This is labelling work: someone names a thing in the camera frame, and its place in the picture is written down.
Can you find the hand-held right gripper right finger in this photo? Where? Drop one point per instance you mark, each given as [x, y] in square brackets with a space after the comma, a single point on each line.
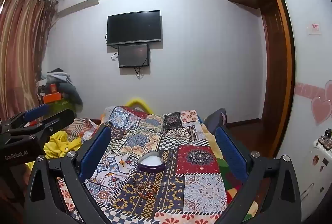
[230, 152]

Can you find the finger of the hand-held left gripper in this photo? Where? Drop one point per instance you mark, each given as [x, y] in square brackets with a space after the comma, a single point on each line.
[36, 113]
[58, 119]

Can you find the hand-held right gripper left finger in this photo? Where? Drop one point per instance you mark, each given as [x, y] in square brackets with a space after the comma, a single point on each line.
[95, 152]

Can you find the purple heart-shaped jewelry box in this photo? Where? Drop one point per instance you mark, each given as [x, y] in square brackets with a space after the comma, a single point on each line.
[150, 163]

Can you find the green box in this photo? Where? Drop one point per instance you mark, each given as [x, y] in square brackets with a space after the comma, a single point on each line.
[63, 106]

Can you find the orange box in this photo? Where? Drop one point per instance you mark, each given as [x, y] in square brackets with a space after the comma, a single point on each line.
[51, 98]

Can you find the striped bed sheet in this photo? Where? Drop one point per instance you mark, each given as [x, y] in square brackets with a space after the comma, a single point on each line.
[81, 126]

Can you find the yellow cloth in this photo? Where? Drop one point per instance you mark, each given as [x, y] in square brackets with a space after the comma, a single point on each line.
[61, 143]

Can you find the pile of grey clothes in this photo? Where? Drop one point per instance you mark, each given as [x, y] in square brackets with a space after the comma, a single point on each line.
[68, 86]

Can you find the patchwork printed blanket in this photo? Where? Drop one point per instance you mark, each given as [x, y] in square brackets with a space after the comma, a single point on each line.
[181, 167]

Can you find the striped brown curtain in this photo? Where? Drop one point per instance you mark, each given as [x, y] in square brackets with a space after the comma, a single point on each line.
[20, 53]

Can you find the yellow foam tube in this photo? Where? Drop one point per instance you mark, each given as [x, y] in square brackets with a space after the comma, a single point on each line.
[138, 103]

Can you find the white cabinet with stickers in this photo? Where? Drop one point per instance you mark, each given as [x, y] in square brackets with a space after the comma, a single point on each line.
[315, 169]

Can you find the small dark bottles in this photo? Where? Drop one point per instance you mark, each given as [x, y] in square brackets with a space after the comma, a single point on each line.
[324, 139]

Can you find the pink heart sticker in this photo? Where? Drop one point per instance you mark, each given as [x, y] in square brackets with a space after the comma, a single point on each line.
[321, 110]

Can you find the white sliding wardrobe door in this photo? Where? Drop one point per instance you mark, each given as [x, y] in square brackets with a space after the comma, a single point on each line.
[308, 63]

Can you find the white paper note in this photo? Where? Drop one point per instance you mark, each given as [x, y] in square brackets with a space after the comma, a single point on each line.
[315, 28]

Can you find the wooden wardrobe frame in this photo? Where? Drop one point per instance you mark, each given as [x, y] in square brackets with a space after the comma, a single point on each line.
[278, 71]

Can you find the small black wall screen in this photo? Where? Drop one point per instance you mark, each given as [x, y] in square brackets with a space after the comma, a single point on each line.
[133, 56]

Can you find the black wall television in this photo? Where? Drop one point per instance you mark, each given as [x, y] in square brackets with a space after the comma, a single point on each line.
[133, 28]

